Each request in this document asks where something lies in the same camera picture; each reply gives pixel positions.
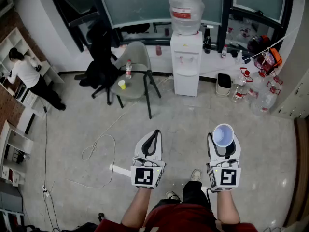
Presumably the person's red shirt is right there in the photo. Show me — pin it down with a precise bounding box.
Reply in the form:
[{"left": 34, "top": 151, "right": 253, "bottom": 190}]
[{"left": 93, "top": 203, "right": 259, "bottom": 232}]

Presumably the plastic bottle with red label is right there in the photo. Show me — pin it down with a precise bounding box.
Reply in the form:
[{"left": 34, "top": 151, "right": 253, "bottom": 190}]
[{"left": 125, "top": 59, "right": 133, "bottom": 80}]

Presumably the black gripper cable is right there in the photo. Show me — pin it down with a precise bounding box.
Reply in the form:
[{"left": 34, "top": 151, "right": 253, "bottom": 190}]
[{"left": 206, "top": 188, "right": 214, "bottom": 214}]

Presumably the person's right forearm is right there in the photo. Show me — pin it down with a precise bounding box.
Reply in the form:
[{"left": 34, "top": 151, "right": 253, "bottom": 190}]
[{"left": 215, "top": 189, "right": 241, "bottom": 225}]

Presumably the black cable on floor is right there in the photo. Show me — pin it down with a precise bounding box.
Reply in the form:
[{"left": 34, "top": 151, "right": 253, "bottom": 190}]
[{"left": 41, "top": 106, "right": 61, "bottom": 232}]

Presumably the white rope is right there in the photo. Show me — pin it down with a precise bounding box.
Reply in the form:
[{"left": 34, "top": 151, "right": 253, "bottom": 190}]
[{"left": 243, "top": 25, "right": 300, "bottom": 63}]

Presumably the grey chair with black legs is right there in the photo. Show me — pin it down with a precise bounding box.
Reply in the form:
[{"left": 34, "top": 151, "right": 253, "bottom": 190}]
[{"left": 110, "top": 41, "right": 162, "bottom": 120}]

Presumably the orange and red bag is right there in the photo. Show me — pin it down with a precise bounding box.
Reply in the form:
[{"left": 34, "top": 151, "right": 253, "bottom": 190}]
[{"left": 253, "top": 47, "right": 283, "bottom": 76}]

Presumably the person's white shoe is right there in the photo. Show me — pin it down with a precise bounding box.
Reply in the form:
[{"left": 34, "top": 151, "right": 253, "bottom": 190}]
[
  {"left": 190, "top": 168, "right": 202, "bottom": 183},
  {"left": 165, "top": 190, "right": 182, "bottom": 202}
]

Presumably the white cable on floor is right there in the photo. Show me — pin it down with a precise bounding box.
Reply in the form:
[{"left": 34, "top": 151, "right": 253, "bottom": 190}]
[{"left": 49, "top": 75, "right": 175, "bottom": 189}]

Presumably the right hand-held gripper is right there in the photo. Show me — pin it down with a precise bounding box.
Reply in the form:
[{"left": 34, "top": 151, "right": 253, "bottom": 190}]
[{"left": 206, "top": 132, "right": 242, "bottom": 192}]

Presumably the white water dispenser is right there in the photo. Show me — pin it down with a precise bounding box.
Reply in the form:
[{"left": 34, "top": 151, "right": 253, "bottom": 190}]
[{"left": 170, "top": 30, "right": 203, "bottom": 97}]

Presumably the white tape strip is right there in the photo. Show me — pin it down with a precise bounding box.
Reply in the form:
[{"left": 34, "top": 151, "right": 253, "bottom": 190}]
[{"left": 109, "top": 164, "right": 132, "bottom": 178}]

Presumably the black thermos flask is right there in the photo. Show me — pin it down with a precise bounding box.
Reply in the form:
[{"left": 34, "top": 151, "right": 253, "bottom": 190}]
[{"left": 203, "top": 27, "right": 212, "bottom": 55}]

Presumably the white paper cup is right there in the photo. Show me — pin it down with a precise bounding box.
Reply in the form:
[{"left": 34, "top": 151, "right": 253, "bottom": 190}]
[{"left": 211, "top": 123, "right": 235, "bottom": 148}]

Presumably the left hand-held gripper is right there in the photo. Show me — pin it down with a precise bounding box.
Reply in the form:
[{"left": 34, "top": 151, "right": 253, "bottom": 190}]
[{"left": 130, "top": 129, "right": 167, "bottom": 189}]

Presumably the large clear water barrel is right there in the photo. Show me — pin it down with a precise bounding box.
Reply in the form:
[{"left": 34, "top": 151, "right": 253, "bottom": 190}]
[{"left": 168, "top": 0, "right": 205, "bottom": 36}]

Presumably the white bin with black liner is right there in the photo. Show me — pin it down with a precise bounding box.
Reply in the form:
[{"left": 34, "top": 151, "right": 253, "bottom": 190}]
[{"left": 215, "top": 72, "right": 233, "bottom": 97}]

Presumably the wooden door frame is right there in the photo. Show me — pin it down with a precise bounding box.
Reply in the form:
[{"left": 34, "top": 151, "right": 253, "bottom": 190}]
[{"left": 282, "top": 116, "right": 309, "bottom": 228}]

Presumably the person's black trouser leg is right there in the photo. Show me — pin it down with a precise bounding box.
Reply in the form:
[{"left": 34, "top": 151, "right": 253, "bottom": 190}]
[{"left": 182, "top": 180, "right": 211, "bottom": 210}]

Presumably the white cubby shelf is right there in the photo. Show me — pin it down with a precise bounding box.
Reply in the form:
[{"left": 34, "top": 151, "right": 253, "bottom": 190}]
[{"left": 0, "top": 27, "right": 65, "bottom": 101}]

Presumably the person's left forearm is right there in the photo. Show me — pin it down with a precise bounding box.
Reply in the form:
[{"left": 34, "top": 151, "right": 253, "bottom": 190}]
[{"left": 120, "top": 188, "right": 153, "bottom": 230}]

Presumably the black office chair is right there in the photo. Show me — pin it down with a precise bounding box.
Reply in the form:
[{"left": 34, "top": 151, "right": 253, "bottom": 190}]
[{"left": 74, "top": 20, "right": 119, "bottom": 106}]

